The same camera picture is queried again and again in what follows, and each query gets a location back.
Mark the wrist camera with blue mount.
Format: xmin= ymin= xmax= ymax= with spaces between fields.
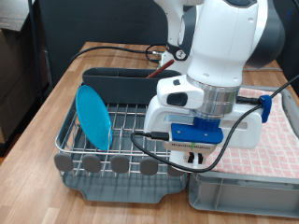
xmin=162 ymin=116 xmax=224 ymax=154

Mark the red-brown wooden spoon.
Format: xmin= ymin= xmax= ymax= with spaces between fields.
xmin=147 ymin=59 xmax=176 ymax=79

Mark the grey plastic crate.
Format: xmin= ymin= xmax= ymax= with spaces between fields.
xmin=188 ymin=84 xmax=299 ymax=218

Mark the pink checked towel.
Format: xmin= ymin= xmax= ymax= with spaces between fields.
xmin=204 ymin=87 xmax=299 ymax=180

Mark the black metal pole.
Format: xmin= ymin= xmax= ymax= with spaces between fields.
xmin=27 ymin=0 xmax=45 ymax=105

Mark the metal wire dish rack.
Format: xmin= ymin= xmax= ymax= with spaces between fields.
xmin=53 ymin=82 xmax=193 ymax=183

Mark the black cable on table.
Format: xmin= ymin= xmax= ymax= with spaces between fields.
xmin=68 ymin=43 xmax=167 ymax=64

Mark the blue plastic plate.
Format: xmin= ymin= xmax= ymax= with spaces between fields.
xmin=75 ymin=84 xmax=113 ymax=151

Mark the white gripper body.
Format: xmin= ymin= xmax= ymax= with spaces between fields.
xmin=143 ymin=94 xmax=263 ymax=150

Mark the wooden shelf board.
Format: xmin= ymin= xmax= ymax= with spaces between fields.
xmin=0 ymin=0 xmax=35 ymax=32

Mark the dark grey cutlery caddy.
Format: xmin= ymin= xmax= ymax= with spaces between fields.
xmin=81 ymin=67 xmax=185 ymax=106

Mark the grey plastic drain tray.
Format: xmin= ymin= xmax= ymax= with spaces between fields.
xmin=57 ymin=83 xmax=190 ymax=204

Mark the blue cable clip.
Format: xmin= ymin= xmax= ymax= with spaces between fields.
xmin=258 ymin=94 xmax=273 ymax=124

